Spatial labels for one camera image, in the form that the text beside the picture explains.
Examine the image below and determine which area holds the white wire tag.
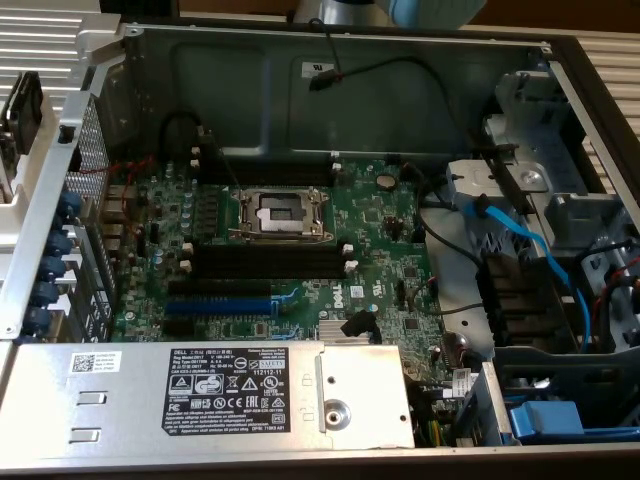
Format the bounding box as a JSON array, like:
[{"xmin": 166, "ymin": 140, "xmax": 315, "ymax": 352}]
[{"xmin": 446, "ymin": 368, "xmax": 475, "ymax": 397}]

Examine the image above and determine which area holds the silver finned heatsink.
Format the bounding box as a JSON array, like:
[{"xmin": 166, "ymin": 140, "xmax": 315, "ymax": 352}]
[{"xmin": 317, "ymin": 319, "xmax": 377, "ymax": 347}]

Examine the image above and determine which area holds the silver power supply box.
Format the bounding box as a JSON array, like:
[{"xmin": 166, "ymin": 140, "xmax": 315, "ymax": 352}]
[{"xmin": 0, "ymin": 341, "xmax": 417, "ymax": 459}]

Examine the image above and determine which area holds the grey metal PC case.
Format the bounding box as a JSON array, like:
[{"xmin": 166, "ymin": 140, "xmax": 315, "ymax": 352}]
[{"xmin": 0, "ymin": 13, "xmax": 640, "ymax": 476}]

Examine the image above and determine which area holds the black hard disk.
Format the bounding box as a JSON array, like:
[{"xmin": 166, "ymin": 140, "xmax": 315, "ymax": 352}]
[{"xmin": 5, "ymin": 71, "xmax": 45, "ymax": 157}]

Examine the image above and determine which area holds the black arched wire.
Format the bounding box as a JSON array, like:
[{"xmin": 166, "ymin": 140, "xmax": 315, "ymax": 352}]
[{"xmin": 158, "ymin": 112, "xmax": 202, "ymax": 162}]

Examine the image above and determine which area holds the black RAM slot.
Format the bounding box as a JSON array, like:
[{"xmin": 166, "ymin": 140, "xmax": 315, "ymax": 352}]
[
  {"xmin": 191, "ymin": 159, "xmax": 335, "ymax": 172},
  {"xmin": 178, "ymin": 259, "xmax": 357, "ymax": 281},
  {"xmin": 192, "ymin": 242, "xmax": 346, "ymax": 254},
  {"xmin": 191, "ymin": 261, "xmax": 349, "ymax": 272},
  {"xmin": 199, "ymin": 168, "xmax": 344, "ymax": 180},
  {"xmin": 181, "ymin": 243, "xmax": 352, "ymax": 263},
  {"xmin": 191, "ymin": 147, "xmax": 342, "ymax": 163}
]

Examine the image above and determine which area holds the blue flat wire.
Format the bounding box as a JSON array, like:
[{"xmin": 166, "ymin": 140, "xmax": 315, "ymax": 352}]
[{"xmin": 463, "ymin": 198, "xmax": 594, "ymax": 349}]

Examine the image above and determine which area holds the blue card retention clip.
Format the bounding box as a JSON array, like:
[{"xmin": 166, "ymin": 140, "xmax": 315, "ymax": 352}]
[
  {"xmin": 58, "ymin": 191, "xmax": 84, "ymax": 217},
  {"xmin": 38, "ymin": 255, "xmax": 66, "ymax": 281},
  {"xmin": 27, "ymin": 305, "xmax": 54, "ymax": 332},
  {"xmin": 49, "ymin": 227, "xmax": 76, "ymax": 255},
  {"xmin": 35, "ymin": 280, "xmax": 64, "ymax": 307}
]

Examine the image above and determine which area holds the black plastic bar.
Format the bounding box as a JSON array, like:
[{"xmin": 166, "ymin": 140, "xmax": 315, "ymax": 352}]
[{"xmin": 465, "ymin": 127, "xmax": 534, "ymax": 221}]

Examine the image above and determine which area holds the grey metal disk bay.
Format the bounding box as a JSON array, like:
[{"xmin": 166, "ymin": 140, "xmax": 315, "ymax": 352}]
[{"xmin": 444, "ymin": 69, "xmax": 640, "ymax": 354}]

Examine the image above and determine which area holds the thin metal locking lever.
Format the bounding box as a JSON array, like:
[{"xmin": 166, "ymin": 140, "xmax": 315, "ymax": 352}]
[{"xmin": 212, "ymin": 134, "xmax": 244, "ymax": 194}]

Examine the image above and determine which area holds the green motherboard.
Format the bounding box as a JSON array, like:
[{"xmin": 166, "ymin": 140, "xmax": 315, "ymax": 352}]
[{"xmin": 107, "ymin": 157, "xmax": 454, "ymax": 401}]

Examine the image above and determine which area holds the yellow green wire bundle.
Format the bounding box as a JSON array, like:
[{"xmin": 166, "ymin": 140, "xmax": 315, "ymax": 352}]
[{"xmin": 407, "ymin": 382, "xmax": 454, "ymax": 447}]

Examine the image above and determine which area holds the blue expansion slot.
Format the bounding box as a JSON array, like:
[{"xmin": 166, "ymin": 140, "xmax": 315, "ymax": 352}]
[{"xmin": 163, "ymin": 297, "xmax": 301, "ymax": 317}]

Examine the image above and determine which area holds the red black twisted wire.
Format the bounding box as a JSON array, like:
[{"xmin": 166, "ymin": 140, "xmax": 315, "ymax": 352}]
[{"xmin": 79, "ymin": 153, "xmax": 157, "ymax": 239}]

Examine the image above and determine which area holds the blue metal bay frame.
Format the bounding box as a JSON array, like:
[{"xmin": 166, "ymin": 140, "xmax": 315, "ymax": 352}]
[{"xmin": 452, "ymin": 360, "xmax": 521, "ymax": 447}]

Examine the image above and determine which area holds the blue plastic latch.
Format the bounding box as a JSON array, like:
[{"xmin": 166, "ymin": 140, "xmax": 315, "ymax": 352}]
[{"xmin": 507, "ymin": 399, "xmax": 586, "ymax": 444}]

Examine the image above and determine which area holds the black angled plug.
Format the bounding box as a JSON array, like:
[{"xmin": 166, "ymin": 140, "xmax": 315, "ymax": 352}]
[{"xmin": 338, "ymin": 308, "xmax": 377, "ymax": 338}]

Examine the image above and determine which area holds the black ribbed plastic bracket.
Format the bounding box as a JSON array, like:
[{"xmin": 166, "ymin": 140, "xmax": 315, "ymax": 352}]
[{"xmin": 475, "ymin": 251, "xmax": 569, "ymax": 349}]

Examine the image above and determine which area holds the silver CPU socket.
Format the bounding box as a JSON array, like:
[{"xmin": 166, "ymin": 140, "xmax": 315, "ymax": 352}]
[{"xmin": 227, "ymin": 185, "xmax": 337, "ymax": 247}]

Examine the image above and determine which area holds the thick black wire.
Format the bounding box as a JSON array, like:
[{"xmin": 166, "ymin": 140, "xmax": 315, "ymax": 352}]
[{"xmin": 399, "ymin": 162, "xmax": 486, "ymax": 274}]

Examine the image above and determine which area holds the short black expansion slot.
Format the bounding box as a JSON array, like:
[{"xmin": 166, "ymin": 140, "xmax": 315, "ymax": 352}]
[{"xmin": 160, "ymin": 318, "xmax": 197, "ymax": 337}]

